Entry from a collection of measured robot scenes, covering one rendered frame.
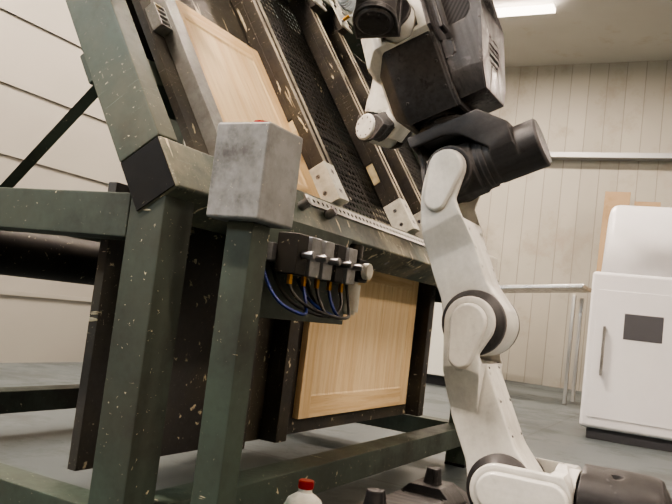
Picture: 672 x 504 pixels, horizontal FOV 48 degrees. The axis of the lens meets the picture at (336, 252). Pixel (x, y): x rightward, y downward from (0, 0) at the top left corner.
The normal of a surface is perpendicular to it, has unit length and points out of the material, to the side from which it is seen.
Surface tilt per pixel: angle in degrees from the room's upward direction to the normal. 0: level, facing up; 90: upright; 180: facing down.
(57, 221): 90
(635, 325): 90
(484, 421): 90
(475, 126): 90
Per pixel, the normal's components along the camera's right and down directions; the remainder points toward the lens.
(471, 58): -0.46, -0.12
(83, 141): 0.88, 0.07
